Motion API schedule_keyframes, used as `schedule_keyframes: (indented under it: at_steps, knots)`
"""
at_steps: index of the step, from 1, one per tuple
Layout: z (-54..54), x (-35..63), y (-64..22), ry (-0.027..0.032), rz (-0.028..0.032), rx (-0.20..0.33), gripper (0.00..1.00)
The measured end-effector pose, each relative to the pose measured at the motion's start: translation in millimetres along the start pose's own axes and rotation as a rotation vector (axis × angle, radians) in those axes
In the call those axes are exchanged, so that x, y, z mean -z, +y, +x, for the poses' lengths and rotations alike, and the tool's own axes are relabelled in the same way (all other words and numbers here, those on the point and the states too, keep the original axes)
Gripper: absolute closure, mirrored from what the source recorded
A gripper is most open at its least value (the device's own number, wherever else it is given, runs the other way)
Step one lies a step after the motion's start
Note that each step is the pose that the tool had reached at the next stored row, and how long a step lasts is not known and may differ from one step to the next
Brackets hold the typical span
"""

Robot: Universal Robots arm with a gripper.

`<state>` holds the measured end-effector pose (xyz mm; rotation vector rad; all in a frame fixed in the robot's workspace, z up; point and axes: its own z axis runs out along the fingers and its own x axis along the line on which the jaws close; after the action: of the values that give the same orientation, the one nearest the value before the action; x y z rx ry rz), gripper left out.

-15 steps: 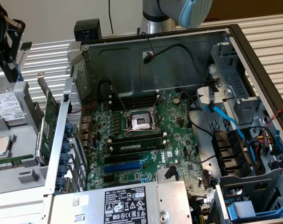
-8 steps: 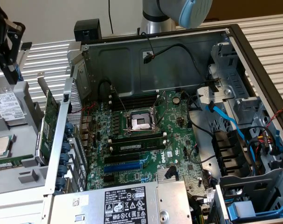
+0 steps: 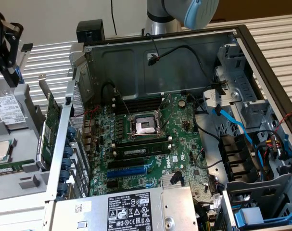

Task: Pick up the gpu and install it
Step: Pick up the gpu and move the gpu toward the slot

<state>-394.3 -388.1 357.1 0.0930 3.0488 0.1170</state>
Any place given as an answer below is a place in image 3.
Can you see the green graphics card black cooler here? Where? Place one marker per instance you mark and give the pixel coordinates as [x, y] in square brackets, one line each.
[50, 125]

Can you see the blue disk carrier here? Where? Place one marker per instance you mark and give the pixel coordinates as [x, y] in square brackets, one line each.
[20, 74]

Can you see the silver hard disk white label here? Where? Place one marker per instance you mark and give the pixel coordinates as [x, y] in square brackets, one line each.
[8, 110]

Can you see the black box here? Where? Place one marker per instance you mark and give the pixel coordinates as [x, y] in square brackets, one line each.
[90, 29]

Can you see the grey parts rack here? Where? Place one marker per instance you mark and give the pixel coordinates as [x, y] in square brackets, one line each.
[25, 149]

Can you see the silver CPU chip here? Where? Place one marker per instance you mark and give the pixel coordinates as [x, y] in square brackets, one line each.
[0, 150]

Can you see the blue slot latch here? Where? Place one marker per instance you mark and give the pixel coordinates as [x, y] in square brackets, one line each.
[68, 151]
[65, 176]
[63, 189]
[67, 163]
[71, 132]

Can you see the green RAM stick white label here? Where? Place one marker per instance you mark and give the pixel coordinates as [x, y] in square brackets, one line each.
[16, 164]

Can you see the thin metal locking lever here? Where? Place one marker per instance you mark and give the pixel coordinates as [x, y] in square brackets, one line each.
[167, 113]
[123, 104]

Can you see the black RAM slot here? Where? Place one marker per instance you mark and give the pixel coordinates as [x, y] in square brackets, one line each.
[141, 106]
[141, 99]
[141, 110]
[141, 102]

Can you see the CPU socket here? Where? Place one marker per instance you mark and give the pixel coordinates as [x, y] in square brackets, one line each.
[145, 125]

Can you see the long black expansion slot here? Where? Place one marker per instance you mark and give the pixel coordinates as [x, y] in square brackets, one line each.
[125, 163]

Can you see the short black expansion slot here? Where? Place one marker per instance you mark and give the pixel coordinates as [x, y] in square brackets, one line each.
[112, 184]

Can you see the blue expansion slot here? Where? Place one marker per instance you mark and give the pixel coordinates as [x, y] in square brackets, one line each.
[126, 173]

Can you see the open metal PC case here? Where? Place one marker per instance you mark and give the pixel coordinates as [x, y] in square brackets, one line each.
[189, 72]

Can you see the silver coin battery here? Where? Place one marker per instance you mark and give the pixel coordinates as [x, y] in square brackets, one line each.
[182, 103]

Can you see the green motherboard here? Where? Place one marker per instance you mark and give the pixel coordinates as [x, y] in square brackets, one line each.
[184, 149]

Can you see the silver finned heatsink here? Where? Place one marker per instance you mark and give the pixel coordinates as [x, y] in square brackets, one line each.
[166, 180]

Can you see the silver power supply unit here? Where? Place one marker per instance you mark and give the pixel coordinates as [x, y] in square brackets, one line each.
[179, 204]

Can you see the metal drive cage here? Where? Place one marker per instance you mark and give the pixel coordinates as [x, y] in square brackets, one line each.
[242, 81]

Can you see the metal disk bay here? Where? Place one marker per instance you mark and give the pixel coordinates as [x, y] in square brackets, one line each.
[256, 190]

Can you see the blue disk tray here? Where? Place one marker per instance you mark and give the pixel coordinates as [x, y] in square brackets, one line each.
[280, 222]

